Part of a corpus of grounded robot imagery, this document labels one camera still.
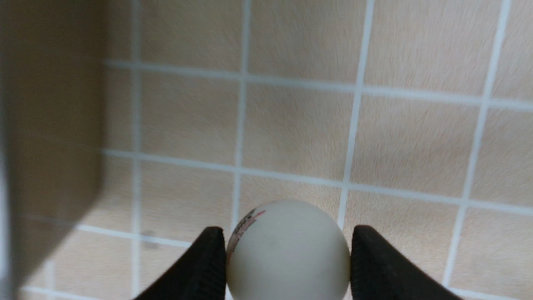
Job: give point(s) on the checkered beige tablecloth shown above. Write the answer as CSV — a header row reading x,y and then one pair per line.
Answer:
x,y
412,116

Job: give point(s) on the white ball plain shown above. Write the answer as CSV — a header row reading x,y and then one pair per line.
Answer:
x,y
287,250

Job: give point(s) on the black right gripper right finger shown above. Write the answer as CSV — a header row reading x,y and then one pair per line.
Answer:
x,y
380,272

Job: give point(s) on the olive plastic bin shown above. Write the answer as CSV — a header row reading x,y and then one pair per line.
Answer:
x,y
52,118

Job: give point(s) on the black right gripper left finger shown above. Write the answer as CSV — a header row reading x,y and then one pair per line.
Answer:
x,y
199,274

